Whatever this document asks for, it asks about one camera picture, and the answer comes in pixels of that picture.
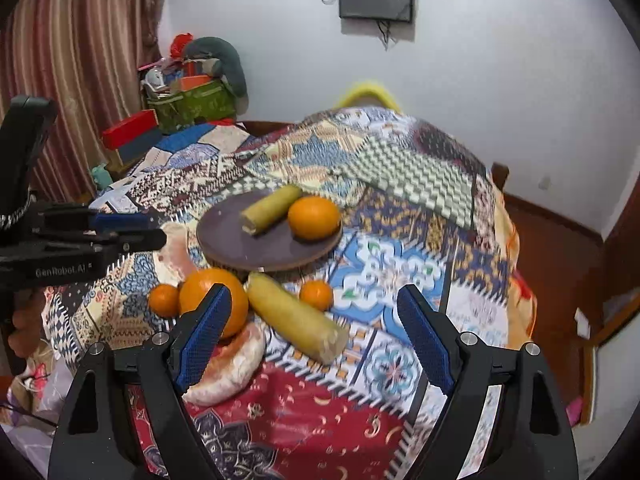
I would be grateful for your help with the yellow-green sugarcane piece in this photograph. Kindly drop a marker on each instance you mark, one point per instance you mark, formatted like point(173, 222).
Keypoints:
point(270, 210)
point(290, 320)

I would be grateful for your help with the orange small box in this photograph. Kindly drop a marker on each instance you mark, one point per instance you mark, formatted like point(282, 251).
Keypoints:
point(194, 83)

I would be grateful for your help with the yellow chair back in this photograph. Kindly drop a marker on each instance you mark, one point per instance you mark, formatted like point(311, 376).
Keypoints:
point(367, 94)

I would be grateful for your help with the green storage box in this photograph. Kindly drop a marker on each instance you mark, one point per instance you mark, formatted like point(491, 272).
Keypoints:
point(195, 107)

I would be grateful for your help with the striped curtain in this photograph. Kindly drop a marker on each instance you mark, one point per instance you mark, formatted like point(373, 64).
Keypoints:
point(75, 60)

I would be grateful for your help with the wooden chair post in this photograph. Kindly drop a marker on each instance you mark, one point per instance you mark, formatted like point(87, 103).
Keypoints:
point(500, 176)

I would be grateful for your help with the large orange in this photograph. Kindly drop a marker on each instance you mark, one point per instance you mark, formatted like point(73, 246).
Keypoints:
point(314, 217)
point(197, 287)

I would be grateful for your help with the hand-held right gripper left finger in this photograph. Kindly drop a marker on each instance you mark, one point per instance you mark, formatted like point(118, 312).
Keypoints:
point(202, 340)

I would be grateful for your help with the small tangerine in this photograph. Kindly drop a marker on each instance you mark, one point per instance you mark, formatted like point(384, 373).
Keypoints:
point(316, 295)
point(163, 301)

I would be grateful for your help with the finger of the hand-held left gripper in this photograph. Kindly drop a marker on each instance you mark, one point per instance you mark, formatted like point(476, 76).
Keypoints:
point(120, 220)
point(140, 241)

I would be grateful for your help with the patchwork patterned tablecloth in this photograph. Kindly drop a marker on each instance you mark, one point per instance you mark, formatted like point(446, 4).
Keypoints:
point(390, 270)

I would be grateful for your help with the teal small figure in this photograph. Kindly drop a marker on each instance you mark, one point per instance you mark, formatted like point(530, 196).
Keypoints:
point(100, 177)

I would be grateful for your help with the peeled pomelo segment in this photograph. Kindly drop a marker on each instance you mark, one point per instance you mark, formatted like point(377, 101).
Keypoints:
point(235, 365)
point(180, 255)

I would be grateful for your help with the blue flat box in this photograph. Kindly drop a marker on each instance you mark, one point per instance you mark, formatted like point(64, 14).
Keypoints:
point(140, 147)

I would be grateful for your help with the white plastic bag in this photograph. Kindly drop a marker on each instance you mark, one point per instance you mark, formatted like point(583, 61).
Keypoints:
point(35, 410)

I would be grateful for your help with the dark brown round plate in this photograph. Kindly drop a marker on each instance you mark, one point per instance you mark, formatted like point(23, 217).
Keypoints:
point(225, 240)

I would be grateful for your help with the person's left forearm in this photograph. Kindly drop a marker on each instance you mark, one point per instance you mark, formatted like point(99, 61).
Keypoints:
point(25, 332)

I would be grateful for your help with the red flat box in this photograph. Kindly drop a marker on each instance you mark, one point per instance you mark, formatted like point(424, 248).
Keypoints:
point(131, 129)

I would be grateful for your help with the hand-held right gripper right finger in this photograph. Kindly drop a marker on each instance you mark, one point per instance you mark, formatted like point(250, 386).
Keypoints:
point(425, 340)

